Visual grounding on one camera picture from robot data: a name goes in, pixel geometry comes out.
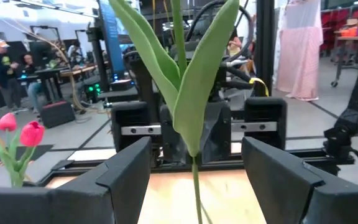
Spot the person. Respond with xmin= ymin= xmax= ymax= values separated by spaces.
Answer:
xmin=22 ymin=53 xmax=43 ymax=113
xmin=67 ymin=40 xmax=83 ymax=65
xmin=0 ymin=39 xmax=21 ymax=110
xmin=227 ymin=29 xmax=254 ymax=75

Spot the green lit computer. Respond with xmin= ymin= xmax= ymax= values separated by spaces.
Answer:
xmin=83 ymin=81 xmax=103 ymax=104

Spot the black tulip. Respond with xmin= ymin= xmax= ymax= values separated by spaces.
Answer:
xmin=109 ymin=0 xmax=241 ymax=224

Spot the black floor box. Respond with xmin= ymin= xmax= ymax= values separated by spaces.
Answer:
xmin=40 ymin=100 xmax=76 ymax=129

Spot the pink hanging cloth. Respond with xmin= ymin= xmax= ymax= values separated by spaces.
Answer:
xmin=274 ymin=0 xmax=323 ymax=102

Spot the hazard striped black mat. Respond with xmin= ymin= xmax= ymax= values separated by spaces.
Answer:
xmin=0 ymin=144 xmax=55 ymax=168

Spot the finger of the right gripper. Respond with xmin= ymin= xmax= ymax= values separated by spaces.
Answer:
xmin=244 ymin=96 xmax=288 ymax=150
xmin=110 ymin=101 xmax=151 ymax=153

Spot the black desk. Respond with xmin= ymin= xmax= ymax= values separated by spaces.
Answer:
xmin=17 ymin=66 xmax=65 ymax=103

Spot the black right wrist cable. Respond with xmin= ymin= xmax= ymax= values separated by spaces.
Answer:
xmin=185 ymin=0 xmax=255 ymax=66

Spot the white printed sheet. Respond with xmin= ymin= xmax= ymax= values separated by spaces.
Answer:
xmin=67 ymin=148 xmax=117 ymax=162

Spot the black stand post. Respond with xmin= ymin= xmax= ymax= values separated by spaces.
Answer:
xmin=87 ymin=26 xmax=110 ymax=93

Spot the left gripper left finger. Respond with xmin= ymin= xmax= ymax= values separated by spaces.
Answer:
xmin=0 ymin=136 xmax=152 ymax=224

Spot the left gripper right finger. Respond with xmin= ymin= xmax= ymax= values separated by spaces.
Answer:
xmin=241 ymin=136 xmax=358 ymax=224

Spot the black computer case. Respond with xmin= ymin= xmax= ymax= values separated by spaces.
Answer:
xmin=98 ymin=79 xmax=141 ymax=103

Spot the table with orange items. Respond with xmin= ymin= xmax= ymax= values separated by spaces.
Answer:
xmin=330 ymin=18 xmax=358 ymax=88

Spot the yellow cable tag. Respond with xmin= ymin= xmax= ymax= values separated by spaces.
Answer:
xmin=249 ymin=77 xmax=270 ymax=97

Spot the red tulip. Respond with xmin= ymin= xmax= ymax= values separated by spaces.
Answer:
xmin=0 ymin=111 xmax=20 ymax=187
xmin=11 ymin=120 xmax=46 ymax=187

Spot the blue banner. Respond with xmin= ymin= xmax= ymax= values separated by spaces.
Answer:
xmin=99 ymin=0 xmax=126 ymax=75

